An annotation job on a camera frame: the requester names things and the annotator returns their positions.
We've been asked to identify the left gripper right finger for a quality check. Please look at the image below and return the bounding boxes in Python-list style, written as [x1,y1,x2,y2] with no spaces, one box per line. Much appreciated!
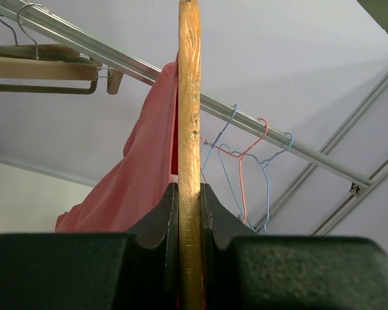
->
[200,184,388,309]

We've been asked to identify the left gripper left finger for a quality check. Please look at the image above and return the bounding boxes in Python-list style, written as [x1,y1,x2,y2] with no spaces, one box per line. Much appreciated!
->
[0,183,178,309]

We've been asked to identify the dusty pink garment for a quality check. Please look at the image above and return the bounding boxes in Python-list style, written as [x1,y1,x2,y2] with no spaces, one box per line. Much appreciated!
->
[55,61,178,233]

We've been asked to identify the light blue wire hanger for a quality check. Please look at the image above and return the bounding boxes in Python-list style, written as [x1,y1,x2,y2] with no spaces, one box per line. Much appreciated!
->
[245,132,295,236]

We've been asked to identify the pink hanger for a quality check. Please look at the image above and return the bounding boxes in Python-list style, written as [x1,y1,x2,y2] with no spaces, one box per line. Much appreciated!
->
[200,118,269,225]

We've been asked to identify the tan wooden clip hanger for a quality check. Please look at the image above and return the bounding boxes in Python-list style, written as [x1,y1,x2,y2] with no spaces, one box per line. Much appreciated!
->
[0,43,124,95]

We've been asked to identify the aluminium hanging rail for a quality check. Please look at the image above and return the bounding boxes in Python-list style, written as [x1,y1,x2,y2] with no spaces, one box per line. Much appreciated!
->
[0,0,374,187]

